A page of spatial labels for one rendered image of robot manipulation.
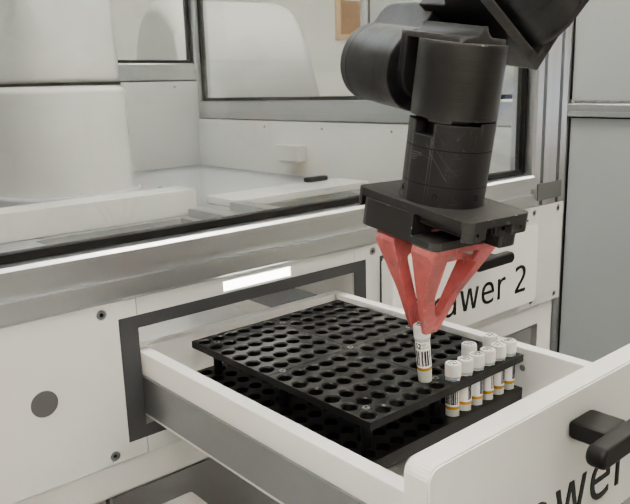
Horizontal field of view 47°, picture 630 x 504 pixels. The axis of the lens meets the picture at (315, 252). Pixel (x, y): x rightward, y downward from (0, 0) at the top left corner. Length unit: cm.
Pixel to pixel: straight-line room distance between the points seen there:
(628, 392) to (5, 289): 45
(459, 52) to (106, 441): 43
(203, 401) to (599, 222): 198
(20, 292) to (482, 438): 36
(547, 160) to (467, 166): 59
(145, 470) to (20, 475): 12
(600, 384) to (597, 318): 200
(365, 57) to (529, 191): 55
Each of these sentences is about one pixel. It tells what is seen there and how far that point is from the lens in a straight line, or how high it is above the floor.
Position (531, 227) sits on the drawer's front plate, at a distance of 101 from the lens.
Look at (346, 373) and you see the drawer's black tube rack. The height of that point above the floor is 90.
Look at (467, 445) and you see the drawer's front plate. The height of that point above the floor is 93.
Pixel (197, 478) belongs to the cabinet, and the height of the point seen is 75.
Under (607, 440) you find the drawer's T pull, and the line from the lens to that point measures 46.
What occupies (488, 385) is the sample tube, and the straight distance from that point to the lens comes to 59.
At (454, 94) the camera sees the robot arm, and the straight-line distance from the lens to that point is 46.
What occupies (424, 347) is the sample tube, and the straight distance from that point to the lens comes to 54.
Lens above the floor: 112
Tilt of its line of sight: 13 degrees down
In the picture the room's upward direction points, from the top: 2 degrees counter-clockwise
